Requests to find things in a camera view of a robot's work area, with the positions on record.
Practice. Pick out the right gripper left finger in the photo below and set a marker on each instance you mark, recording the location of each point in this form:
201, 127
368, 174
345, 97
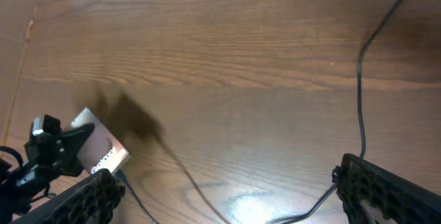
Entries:
92, 200

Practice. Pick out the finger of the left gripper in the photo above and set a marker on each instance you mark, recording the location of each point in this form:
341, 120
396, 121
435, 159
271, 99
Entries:
74, 139

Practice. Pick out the bronze Galaxy phone box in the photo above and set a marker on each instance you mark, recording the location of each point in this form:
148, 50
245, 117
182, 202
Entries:
102, 150

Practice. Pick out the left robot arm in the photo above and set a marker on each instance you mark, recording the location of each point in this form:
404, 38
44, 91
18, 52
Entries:
19, 188

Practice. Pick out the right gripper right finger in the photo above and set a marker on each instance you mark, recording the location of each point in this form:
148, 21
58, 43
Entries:
370, 194

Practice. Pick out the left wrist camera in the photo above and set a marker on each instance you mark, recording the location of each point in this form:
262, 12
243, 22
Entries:
45, 125

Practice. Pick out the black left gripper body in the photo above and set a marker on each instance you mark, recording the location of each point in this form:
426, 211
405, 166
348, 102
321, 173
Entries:
47, 152

